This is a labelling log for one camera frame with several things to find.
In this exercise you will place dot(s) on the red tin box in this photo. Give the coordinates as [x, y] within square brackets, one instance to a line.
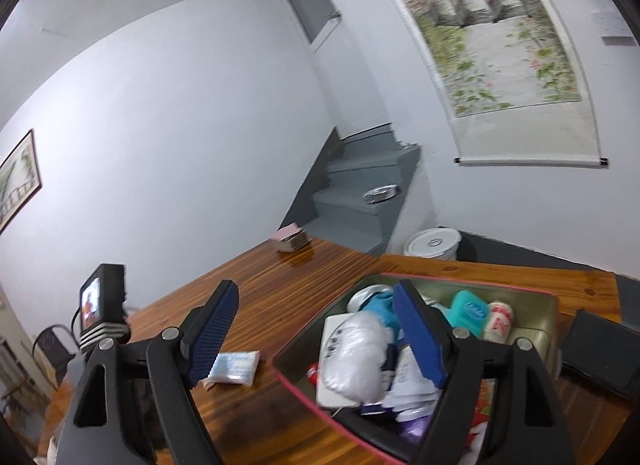
[535, 315]

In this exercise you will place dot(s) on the metal dish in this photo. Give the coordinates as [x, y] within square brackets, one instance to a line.
[382, 194]

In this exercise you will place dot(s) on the teal box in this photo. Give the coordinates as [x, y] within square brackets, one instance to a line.
[470, 312]

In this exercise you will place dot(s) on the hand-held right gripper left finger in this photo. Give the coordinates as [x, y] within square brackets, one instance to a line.
[215, 335]

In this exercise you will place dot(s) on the small white red-label bottle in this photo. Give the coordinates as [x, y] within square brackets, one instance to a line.
[500, 320]

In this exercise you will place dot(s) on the white wall switch plate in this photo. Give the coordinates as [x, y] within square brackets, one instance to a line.
[615, 27]

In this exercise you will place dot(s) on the black flat box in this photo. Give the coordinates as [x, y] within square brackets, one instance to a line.
[600, 350]

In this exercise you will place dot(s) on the white sachet packet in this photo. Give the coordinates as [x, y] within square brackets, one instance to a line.
[235, 367]

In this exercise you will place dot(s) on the white door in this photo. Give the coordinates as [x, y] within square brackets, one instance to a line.
[350, 85]

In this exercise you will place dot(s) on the purple bag roll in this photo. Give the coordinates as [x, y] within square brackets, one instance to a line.
[415, 430]

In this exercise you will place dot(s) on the light blue packet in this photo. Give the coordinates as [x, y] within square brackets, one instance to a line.
[385, 307]

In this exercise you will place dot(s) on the white remote control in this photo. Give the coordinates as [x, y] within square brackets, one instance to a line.
[334, 330]

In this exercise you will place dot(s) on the framed wall picture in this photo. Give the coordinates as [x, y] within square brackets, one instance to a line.
[17, 180]

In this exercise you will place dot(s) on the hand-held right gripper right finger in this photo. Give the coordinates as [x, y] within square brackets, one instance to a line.
[420, 340]

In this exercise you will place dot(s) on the white plastic wad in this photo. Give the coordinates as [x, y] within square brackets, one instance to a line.
[355, 355]

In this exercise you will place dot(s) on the white plastic bucket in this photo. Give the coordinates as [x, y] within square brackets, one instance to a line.
[430, 245]

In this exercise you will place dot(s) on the grey staircase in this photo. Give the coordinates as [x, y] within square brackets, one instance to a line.
[350, 215]

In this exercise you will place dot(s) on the wall scroll painting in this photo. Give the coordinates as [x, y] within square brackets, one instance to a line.
[500, 45]

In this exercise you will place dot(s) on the black metal chair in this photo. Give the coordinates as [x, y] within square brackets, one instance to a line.
[50, 350]

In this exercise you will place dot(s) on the red snack packet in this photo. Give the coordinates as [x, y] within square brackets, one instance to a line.
[485, 405]

